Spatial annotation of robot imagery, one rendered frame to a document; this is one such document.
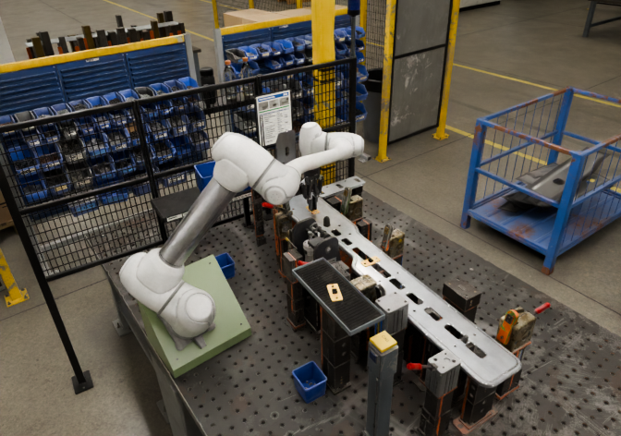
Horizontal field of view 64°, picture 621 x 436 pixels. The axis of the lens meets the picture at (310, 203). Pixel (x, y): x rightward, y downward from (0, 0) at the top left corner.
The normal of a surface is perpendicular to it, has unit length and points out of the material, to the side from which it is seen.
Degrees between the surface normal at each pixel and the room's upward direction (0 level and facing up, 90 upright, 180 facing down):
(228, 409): 0
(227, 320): 42
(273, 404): 0
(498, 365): 0
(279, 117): 90
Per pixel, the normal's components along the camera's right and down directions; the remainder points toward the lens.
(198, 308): 0.48, -0.31
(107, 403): -0.03, -0.86
